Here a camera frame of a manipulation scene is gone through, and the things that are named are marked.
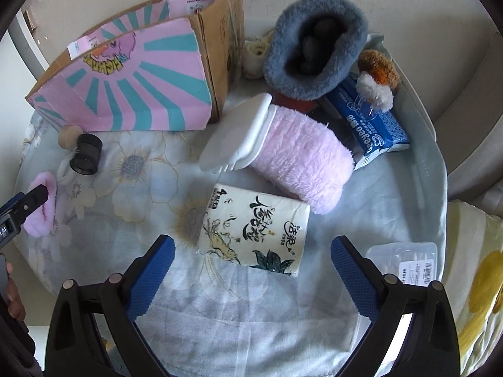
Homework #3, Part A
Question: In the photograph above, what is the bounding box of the small pink fluffy cloth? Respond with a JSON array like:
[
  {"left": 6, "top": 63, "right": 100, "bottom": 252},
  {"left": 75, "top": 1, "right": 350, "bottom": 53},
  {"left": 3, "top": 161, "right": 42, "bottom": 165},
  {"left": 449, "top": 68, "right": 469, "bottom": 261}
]
[{"left": 24, "top": 172, "right": 57, "bottom": 238}]

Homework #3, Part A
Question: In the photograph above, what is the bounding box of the clear plastic floss box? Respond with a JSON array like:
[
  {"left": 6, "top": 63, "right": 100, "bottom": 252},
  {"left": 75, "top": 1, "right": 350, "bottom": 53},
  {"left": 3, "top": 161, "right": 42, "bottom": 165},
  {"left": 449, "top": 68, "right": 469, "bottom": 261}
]
[{"left": 365, "top": 243, "right": 438, "bottom": 287}]

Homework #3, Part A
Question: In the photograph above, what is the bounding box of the wooden spool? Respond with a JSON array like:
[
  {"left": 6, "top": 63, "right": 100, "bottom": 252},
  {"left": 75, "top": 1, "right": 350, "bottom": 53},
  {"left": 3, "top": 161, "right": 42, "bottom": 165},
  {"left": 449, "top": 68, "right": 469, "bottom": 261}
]
[{"left": 58, "top": 125, "right": 84, "bottom": 150}]

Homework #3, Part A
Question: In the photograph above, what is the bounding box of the black lens cylinder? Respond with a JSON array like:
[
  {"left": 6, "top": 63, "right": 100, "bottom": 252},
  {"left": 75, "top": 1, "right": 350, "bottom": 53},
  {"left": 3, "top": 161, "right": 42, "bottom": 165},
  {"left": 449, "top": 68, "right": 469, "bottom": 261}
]
[{"left": 69, "top": 133, "right": 102, "bottom": 175}]

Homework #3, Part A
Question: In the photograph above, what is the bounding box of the white printed tissue pack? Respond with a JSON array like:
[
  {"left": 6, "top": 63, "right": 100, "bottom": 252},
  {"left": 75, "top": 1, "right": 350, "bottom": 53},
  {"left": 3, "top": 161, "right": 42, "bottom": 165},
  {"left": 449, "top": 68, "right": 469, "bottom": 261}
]
[{"left": 198, "top": 183, "right": 310, "bottom": 277}]

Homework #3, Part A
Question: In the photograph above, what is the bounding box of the large pink fluffy roll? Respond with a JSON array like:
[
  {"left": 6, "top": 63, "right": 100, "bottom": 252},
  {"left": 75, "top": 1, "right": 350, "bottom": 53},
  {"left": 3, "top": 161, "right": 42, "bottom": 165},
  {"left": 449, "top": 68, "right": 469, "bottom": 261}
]
[{"left": 251, "top": 107, "right": 354, "bottom": 215}]

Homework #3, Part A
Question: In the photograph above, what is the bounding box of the person's hand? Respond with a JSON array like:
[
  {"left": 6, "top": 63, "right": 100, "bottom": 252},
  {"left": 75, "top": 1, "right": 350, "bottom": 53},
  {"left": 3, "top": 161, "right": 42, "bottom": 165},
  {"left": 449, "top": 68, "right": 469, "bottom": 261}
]
[{"left": 6, "top": 261, "right": 25, "bottom": 322}]

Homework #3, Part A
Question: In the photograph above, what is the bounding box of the yellow floral bedding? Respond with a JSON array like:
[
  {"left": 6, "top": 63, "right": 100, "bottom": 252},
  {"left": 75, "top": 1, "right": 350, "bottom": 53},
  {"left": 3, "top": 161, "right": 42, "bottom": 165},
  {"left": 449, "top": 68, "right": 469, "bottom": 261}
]
[{"left": 442, "top": 201, "right": 502, "bottom": 376}]

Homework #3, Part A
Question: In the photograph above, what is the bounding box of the floral light blue cloth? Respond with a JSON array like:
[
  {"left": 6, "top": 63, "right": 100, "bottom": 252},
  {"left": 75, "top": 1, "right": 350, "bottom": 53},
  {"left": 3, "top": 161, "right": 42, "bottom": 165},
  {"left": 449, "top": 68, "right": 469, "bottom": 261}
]
[{"left": 13, "top": 58, "right": 450, "bottom": 377}]

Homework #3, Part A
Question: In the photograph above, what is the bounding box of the cardboard box pink lining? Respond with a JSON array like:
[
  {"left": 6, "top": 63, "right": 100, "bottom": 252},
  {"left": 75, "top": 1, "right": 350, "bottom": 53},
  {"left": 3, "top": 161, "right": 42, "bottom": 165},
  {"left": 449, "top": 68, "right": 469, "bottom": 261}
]
[{"left": 26, "top": 0, "right": 244, "bottom": 132}]

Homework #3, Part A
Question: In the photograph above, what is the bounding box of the blue tissue pack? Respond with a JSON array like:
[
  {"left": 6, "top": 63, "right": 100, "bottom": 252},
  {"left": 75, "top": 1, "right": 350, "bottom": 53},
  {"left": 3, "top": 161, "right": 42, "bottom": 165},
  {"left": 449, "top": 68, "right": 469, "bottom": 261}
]
[{"left": 321, "top": 72, "right": 410, "bottom": 169}]

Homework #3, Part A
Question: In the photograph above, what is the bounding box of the brown white plush toy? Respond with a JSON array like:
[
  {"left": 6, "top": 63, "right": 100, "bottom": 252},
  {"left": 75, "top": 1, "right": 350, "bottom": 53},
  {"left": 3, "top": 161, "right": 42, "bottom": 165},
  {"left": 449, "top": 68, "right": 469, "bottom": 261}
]
[{"left": 356, "top": 49, "right": 401, "bottom": 113}]

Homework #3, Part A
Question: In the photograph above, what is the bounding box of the cream knitted sock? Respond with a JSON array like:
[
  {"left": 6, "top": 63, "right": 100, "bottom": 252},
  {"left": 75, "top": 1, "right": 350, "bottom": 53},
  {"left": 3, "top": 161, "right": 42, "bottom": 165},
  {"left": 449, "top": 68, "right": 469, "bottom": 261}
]
[{"left": 241, "top": 30, "right": 274, "bottom": 80}]

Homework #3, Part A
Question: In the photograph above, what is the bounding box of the grey fluffy slipper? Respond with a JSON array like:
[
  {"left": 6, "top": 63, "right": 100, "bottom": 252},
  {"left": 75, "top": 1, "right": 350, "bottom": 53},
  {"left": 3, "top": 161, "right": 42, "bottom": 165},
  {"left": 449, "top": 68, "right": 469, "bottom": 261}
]
[{"left": 263, "top": 0, "right": 368, "bottom": 101}]

